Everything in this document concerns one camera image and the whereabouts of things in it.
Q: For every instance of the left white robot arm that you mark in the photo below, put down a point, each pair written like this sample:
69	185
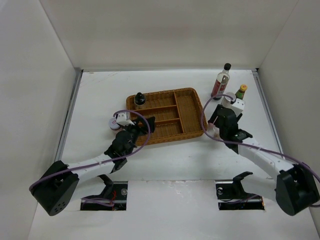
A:
88	180

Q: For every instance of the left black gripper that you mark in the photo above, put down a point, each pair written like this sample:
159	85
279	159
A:
136	122

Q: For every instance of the white jar silver lid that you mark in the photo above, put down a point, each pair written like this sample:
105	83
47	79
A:
228	99

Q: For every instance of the white lid spice jar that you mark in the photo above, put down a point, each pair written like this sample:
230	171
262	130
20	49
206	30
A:
112	123

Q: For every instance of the brown wicker divided tray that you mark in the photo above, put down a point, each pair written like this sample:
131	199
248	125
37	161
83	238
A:
177	114

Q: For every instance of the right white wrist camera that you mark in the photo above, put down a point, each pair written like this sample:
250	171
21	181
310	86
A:
238	106

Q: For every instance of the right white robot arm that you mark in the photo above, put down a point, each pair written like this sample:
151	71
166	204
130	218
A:
292	185

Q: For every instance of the tall dark sauce bottle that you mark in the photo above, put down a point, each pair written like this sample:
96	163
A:
221	82

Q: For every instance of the black cap spice bottle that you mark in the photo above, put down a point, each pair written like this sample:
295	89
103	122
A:
139	101

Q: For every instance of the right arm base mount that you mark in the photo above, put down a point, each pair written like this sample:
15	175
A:
231	195

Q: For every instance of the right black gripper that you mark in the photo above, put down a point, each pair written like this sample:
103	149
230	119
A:
215	114

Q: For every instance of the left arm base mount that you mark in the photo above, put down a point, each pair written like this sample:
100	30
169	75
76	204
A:
113	197

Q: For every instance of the green bottle yellow cap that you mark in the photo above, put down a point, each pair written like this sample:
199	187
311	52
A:
241	92

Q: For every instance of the pink cap spice jar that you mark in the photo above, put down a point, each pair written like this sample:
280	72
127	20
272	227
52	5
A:
213	131

